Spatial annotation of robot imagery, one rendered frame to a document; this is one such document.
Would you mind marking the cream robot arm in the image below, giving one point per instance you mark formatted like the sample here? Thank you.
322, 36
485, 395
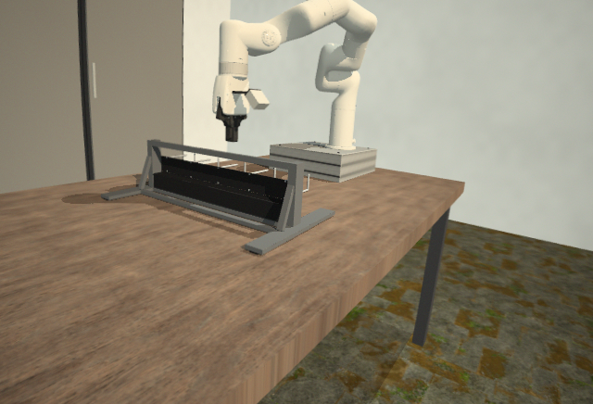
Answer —
237, 39

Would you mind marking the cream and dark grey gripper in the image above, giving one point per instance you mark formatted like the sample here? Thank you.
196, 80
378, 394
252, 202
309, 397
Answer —
234, 105

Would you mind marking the grey metal rack frame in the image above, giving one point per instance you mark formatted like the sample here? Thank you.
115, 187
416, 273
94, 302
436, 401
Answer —
275, 201

